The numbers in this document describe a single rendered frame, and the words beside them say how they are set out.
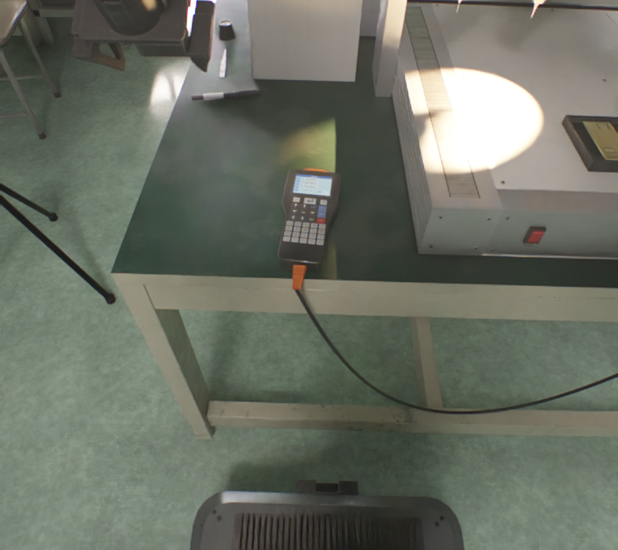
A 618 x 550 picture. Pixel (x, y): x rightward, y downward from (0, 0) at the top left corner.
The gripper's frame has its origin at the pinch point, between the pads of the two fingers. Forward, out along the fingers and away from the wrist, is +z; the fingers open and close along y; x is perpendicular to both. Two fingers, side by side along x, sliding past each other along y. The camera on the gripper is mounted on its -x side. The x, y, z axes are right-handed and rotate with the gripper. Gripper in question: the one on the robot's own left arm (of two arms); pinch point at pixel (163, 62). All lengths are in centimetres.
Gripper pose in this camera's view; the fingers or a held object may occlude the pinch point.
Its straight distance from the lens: 59.7
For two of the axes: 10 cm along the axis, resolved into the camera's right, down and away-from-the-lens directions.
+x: -0.3, 9.8, -1.9
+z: 0.0, 1.9, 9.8
